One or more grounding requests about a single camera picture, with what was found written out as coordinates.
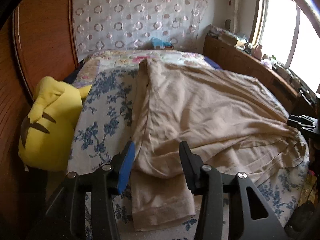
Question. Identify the teal item in box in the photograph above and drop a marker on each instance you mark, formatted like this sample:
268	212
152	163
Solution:
161	45

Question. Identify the cardboard box on sideboard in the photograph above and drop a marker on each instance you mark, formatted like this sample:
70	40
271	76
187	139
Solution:
228	39

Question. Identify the window with wooden frame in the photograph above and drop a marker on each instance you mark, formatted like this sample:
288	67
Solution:
290	42

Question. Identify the pink ceramic figurine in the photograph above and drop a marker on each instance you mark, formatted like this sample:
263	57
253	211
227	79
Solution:
257	53

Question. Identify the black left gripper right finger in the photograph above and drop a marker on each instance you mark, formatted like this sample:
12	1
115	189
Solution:
192	169

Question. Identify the yellow plush toy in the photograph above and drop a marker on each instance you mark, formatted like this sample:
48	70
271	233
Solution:
48	129

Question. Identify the wooden sliding wardrobe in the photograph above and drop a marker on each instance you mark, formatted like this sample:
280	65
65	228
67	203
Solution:
37	40

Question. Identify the beige printed t-shirt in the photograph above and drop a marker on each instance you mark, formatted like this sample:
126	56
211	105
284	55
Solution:
231	121

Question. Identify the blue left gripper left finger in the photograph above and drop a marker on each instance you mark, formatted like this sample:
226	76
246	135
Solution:
127	159

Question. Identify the sheer circle-patterned curtain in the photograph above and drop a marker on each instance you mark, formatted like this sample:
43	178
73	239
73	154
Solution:
133	24

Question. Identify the long wooden sideboard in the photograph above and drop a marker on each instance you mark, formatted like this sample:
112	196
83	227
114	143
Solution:
231	59

